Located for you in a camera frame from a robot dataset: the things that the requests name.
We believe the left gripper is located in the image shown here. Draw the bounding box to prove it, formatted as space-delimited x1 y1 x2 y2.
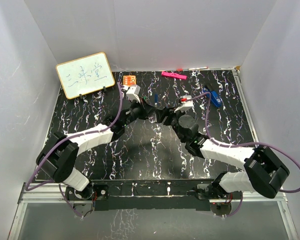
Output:
122 97 157 128

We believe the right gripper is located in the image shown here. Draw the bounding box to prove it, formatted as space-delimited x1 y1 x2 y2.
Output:
156 105 187 144

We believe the white pen blue end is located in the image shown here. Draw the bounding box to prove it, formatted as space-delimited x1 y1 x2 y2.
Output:
154 94 158 107

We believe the white pen red end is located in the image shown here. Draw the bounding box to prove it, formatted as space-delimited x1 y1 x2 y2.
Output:
176 66 209 72

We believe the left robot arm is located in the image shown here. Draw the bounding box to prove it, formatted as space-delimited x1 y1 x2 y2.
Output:
36 99 156 200

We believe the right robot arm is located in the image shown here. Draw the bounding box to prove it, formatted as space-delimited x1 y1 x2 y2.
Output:
153 107 290 199

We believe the orange card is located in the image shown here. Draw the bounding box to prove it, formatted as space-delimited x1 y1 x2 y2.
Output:
122 75 137 87

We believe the pink plastic clip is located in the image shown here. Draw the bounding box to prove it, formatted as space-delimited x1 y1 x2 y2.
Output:
161 71 187 80

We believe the blue stapler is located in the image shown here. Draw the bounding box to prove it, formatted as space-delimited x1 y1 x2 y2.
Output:
203 83 222 108

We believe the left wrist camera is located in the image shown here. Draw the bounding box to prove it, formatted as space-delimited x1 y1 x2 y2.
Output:
123 85 141 103

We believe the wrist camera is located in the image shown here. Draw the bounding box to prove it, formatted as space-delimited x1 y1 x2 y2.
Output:
123 85 141 103
174 95 194 113

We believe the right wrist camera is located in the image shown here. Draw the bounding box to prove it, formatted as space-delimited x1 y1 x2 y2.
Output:
174 95 194 113

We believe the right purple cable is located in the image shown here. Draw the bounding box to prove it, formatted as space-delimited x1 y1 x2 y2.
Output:
187 92 300 218

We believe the small whiteboard wooden frame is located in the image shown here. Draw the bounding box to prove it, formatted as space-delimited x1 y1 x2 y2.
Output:
55 52 116 100

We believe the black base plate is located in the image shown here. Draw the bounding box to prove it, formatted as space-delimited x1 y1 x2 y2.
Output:
93 179 211 212

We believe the aluminium rail frame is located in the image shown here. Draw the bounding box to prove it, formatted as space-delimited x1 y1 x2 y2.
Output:
9 69 298 240

